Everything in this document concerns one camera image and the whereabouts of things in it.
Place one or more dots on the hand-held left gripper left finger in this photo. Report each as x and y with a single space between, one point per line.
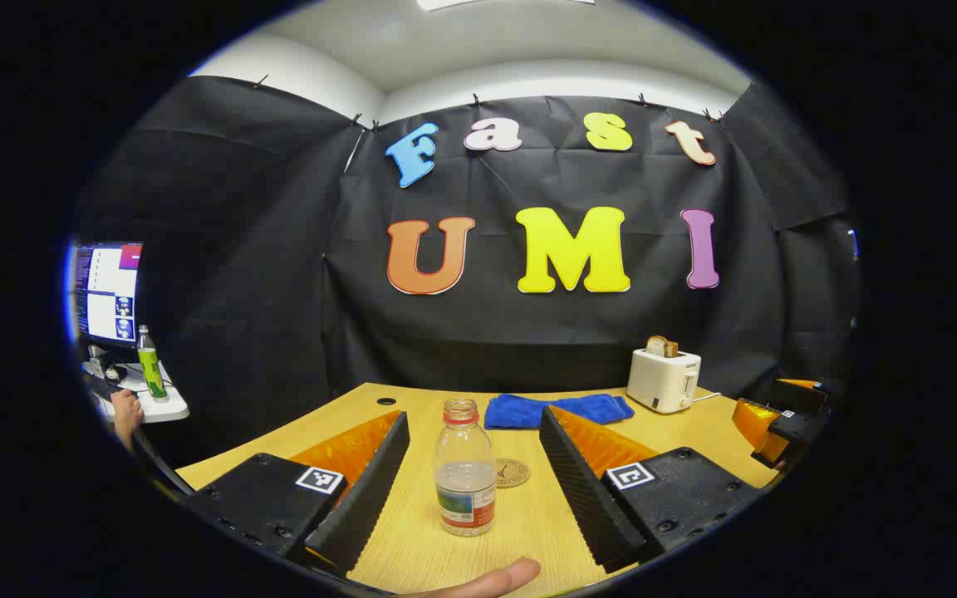
370 490

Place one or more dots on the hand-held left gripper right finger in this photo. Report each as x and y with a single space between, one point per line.
578 490

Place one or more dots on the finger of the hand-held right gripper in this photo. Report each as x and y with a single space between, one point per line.
802 397
757 428

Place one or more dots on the round wooden coaster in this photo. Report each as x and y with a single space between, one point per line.
514 473

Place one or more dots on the clear plastic water bottle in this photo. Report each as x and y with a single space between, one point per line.
463 498

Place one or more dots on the green drink bottle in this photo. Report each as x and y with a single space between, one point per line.
151 370

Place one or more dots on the blue folded towel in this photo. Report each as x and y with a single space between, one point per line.
520 411

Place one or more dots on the white toaster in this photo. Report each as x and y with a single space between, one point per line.
661 382

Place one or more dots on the toasted bread slice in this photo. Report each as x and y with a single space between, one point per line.
660 345

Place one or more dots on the white side table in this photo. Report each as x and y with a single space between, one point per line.
167 409

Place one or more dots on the black backdrop cloth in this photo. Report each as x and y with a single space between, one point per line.
279 291

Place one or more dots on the computer monitor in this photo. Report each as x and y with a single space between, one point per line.
105 291

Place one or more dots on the ceiling light panel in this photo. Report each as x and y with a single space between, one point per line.
503 3

